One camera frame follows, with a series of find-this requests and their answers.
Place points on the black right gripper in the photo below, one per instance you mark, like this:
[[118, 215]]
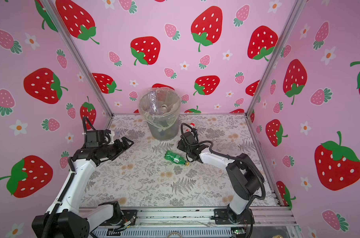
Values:
[[181, 144]]

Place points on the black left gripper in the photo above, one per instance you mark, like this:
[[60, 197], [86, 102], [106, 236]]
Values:
[[121, 149]]

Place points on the green Sprite bottle yellow cap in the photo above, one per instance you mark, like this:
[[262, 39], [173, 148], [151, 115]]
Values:
[[175, 158]]

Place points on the clear bottle yellow label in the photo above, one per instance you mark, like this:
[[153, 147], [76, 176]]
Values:
[[163, 109]]

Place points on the clear bottle blue cap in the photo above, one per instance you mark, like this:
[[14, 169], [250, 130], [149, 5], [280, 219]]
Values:
[[153, 102]]

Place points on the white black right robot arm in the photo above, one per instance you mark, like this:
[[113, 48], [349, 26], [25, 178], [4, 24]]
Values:
[[245, 178]]

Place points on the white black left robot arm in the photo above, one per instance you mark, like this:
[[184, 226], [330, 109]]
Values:
[[62, 218]]

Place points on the silver mesh waste bin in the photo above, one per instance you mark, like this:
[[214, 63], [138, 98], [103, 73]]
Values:
[[160, 114]]

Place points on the clear green bin liner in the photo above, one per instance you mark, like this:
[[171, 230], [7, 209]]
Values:
[[159, 105]]

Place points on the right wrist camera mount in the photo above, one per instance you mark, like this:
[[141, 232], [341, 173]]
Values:
[[193, 131]]

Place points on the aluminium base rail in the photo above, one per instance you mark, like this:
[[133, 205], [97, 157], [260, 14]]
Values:
[[201, 222]]

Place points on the aluminium frame post left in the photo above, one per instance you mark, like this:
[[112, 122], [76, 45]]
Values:
[[67, 38]]

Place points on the aluminium frame post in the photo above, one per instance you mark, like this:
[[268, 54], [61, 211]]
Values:
[[67, 38], [283, 38]]

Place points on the aluminium frame post right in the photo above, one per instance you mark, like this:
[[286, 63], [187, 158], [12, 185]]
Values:
[[283, 38]]

